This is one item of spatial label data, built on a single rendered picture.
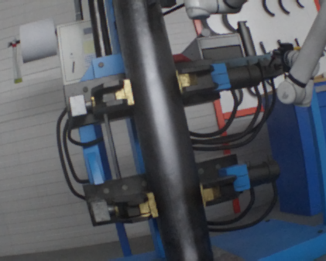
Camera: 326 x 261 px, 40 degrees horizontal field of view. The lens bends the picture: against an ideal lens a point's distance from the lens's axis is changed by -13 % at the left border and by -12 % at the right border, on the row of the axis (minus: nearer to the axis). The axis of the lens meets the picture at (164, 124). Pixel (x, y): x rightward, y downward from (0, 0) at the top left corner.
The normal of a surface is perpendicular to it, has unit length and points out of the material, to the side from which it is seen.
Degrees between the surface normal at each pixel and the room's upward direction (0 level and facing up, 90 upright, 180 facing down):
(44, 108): 90
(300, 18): 90
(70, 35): 90
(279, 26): 90
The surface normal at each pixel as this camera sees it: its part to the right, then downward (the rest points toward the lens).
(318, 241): 0.19, -0.08
